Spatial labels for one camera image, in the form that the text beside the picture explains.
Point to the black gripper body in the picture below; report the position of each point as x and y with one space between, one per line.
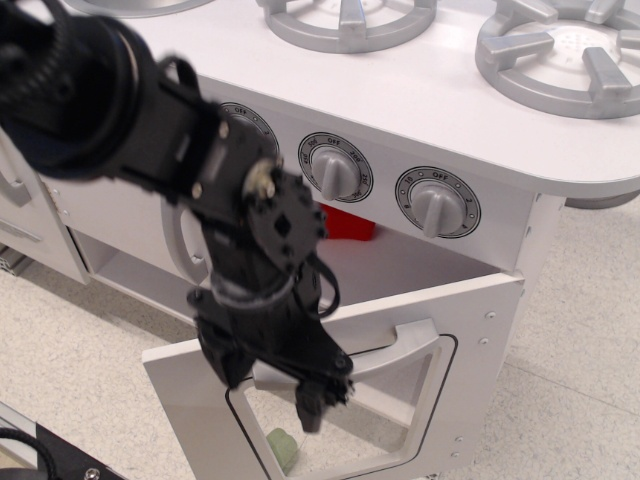
276 319

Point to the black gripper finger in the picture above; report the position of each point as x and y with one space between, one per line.
230 363
310 405

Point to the white toy oven door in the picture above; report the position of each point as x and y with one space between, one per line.
421 419

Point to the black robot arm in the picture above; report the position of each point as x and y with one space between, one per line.
83 98

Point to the grey middle oven knob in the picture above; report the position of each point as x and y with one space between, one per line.
335 167

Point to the grey oven knob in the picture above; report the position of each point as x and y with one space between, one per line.
438 202
247 124
335 167

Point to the grey left oven knob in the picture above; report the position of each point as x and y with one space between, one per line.
247 124

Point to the grey right oven knob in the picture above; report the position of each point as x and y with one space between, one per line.
438 202

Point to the green toy bell pepper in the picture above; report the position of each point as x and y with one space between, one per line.
285 449

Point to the red toy upper item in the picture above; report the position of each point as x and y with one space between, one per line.
345 226

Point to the white toy kitchen unit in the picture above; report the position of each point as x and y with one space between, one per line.
422 103

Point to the grey middle stove burner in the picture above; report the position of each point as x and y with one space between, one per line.
353 34

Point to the grey stove burner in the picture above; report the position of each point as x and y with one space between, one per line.
577 59
353 34

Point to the grey right stove burner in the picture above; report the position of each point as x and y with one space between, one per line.
577 59

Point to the silver cabinet door handle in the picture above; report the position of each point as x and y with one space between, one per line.
191 267

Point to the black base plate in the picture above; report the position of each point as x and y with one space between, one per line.
57 459

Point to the aluminium frame rail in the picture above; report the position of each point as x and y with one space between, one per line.
13 452

